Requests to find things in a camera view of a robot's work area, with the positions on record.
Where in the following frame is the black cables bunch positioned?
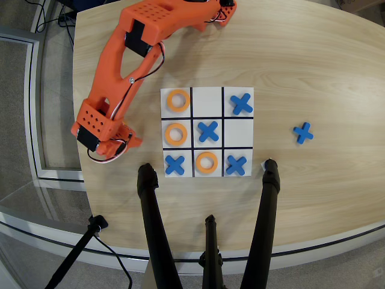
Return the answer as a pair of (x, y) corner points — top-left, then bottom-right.
(35, 0), (76, 49)

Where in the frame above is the orange foam ring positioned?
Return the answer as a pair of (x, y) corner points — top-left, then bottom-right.
(164, 122), (188, 147)
(195, 151), (219, 175)
(166, 89), (191, 114)

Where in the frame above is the black cable on floor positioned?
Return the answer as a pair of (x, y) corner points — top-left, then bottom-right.
(93, 234), (134, 289)

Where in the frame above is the white tic-tac-toe board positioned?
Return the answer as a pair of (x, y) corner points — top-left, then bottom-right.
(160, 87), (255, 178)

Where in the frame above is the blue foam cross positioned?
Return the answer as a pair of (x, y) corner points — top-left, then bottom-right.
(226, 155), (248, 176)
(164, 155), (186, 176)
(293, 122), (314, 145)
(197, 120), (220, 143)
(230, 92), (254, 116)

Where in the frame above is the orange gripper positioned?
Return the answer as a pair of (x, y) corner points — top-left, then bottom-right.
(95, 119), (144, 162)

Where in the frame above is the short black tripod leg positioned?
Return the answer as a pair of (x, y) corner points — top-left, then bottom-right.
(198, 214), (225, 289)

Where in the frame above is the grey glass partition frame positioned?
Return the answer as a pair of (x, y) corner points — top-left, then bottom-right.
(0, 26), (88, 190)

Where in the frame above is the thin black stand pole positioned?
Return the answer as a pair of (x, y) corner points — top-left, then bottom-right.
(45, 214), (109, 289)

